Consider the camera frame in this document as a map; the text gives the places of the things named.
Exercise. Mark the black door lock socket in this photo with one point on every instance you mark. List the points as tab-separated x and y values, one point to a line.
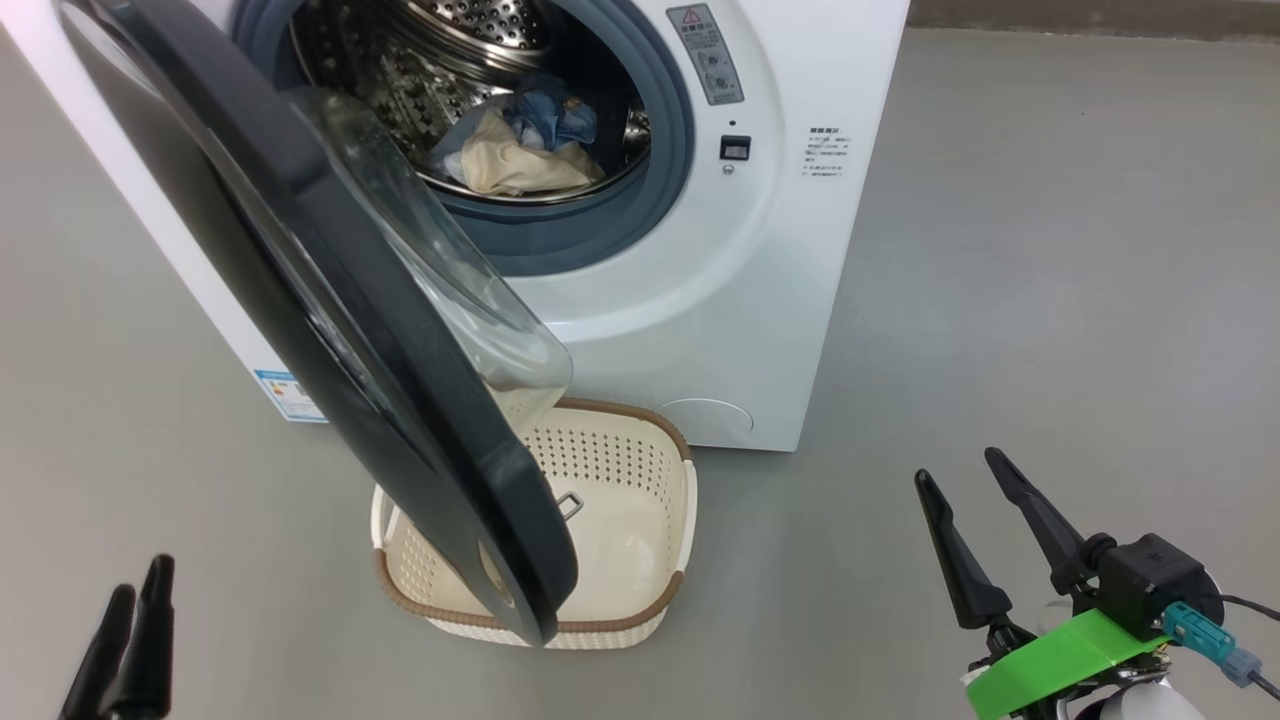
735	149

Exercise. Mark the white front-load washing machine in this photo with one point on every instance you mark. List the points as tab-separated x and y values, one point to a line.
720	280

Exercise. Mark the grey rubber door seal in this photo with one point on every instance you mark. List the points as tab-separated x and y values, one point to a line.
600	235

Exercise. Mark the beige garment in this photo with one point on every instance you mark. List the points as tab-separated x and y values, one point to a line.
510	165

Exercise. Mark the dark washing machine door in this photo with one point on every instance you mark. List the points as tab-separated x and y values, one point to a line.
350	330

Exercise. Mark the teal right camera connector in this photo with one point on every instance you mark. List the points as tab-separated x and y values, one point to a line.
1200	635

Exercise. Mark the grey warning label sticker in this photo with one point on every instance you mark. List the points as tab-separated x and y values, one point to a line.
707	52

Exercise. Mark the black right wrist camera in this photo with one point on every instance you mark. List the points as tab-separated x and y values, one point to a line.
1155	580

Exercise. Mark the blue energy label sticker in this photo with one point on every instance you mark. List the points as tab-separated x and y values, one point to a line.
288	397

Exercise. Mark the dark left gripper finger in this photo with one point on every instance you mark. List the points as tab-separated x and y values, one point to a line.
145	650
95	665

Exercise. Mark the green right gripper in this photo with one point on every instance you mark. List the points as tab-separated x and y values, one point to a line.
1060	660

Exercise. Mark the steel washing machine drum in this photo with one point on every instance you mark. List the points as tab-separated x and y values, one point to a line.
440	50

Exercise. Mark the light blue printed garment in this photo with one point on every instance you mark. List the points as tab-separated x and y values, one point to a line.
577	125

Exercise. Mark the cream perforated laundry basket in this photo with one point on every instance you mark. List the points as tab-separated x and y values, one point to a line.
630	520

